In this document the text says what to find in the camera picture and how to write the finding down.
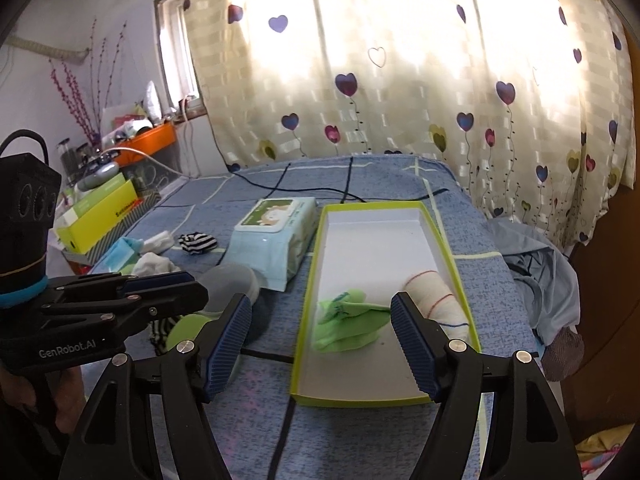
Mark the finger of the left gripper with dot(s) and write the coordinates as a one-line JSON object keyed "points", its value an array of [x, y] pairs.
{"points": [[93, 288], [110, 323]]}

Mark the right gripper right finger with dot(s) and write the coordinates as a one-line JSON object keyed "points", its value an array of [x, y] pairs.
{"points": [[528, 437]]}

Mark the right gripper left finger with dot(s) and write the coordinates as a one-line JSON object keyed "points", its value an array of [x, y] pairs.
{"points": [[114, 438]]}

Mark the white cloth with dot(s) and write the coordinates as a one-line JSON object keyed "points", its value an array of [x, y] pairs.
{"points": [[158, 243]]}

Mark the person's left hand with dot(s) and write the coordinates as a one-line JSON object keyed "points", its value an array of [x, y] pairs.
{"points": [[68, 394]]}

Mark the green cloth item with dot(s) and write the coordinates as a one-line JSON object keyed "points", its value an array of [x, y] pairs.
{"points": [[188, 327]]}

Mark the blue face mask stack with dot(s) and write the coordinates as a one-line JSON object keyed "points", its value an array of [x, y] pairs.
{"points": [[124, 251]]}

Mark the small striped sock ball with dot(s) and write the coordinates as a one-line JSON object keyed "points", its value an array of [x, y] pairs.
{"points": [[197, 243]]}

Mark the grey sock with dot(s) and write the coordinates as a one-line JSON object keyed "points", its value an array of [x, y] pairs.
{"points": [[229, 279]]}

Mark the striped tray box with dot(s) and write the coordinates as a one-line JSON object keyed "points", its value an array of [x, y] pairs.
{"points": [[90, 258]]}

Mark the grey knit item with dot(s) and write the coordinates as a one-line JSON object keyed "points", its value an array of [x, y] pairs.
{"points": [[563, 357]]}

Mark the yellow-green cardboard box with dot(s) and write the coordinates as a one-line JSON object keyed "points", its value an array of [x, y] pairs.
{"points": [[82, 234]]}

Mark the green white flat box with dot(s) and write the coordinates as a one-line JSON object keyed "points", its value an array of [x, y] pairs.
{"points": [[82, 201]]}

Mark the wet wipes pack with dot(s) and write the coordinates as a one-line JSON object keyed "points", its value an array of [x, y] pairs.
{"points": [[272, 239]]}

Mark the grey glasses case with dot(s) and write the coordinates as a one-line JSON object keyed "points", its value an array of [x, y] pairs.
{"points": [[99, 176]]}

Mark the orange plastic basket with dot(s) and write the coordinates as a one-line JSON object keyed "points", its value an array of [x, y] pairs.
{"points": [[148, 143]]}

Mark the light blue jacket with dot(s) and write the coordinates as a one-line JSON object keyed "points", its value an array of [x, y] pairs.
{"points": [[546, 281]]}

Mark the pink flower branches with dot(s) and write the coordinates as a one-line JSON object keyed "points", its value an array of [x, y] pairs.
{"points": [[86, 101]]}

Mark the white red-striped sock roll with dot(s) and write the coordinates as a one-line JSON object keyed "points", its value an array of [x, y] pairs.
{"points": [[436, 301]]}

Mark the green sock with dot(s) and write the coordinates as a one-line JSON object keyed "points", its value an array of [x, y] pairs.
{"points": [[348, 322]]}

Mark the green-rimmed white box tray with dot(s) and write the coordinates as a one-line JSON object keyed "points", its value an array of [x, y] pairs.
{"points": [[374, 247]]}

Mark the heart pattern curtain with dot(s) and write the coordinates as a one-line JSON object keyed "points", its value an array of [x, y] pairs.
{"points": [[528, 102]]}

